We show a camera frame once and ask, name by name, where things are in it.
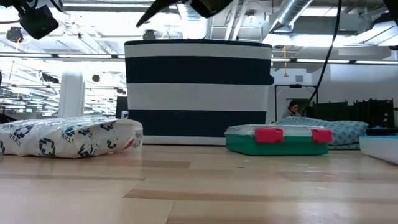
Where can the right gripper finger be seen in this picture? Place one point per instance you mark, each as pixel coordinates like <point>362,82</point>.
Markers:
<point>158,9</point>
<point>211,7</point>

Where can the green first aid kit box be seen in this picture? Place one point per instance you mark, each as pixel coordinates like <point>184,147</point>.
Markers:
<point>242,147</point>

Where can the white blue pill organizer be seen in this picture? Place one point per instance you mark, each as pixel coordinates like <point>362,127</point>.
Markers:
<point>382,149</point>

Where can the navy white striped fabric bin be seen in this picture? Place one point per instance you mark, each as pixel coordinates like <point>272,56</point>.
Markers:
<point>199,96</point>

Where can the white building pillar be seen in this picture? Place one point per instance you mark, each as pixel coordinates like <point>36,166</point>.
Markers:
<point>71,93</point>

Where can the dark computer monitor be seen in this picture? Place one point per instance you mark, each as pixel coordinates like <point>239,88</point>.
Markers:
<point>120,105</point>

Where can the white bottle with label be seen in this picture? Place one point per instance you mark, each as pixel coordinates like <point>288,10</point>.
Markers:
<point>124,115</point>

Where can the person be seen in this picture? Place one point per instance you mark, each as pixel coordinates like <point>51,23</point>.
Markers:
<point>292,109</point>

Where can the teal patterned folded cloth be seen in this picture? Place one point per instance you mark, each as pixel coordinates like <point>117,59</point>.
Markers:
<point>345,132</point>

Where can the black folding panels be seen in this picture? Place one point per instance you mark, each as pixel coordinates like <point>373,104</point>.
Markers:
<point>373,113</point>

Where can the wide ribbed ceiling duct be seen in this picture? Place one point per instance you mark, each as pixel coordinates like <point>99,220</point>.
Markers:
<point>194,21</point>

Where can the silver spiral ceiling duct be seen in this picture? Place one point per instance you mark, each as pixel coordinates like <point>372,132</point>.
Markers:
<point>292,12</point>

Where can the black metal stand frame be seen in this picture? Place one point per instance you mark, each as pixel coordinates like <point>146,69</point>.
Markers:
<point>295,86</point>

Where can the black aluminium table frame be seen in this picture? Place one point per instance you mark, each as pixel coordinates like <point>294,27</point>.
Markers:
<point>382,132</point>

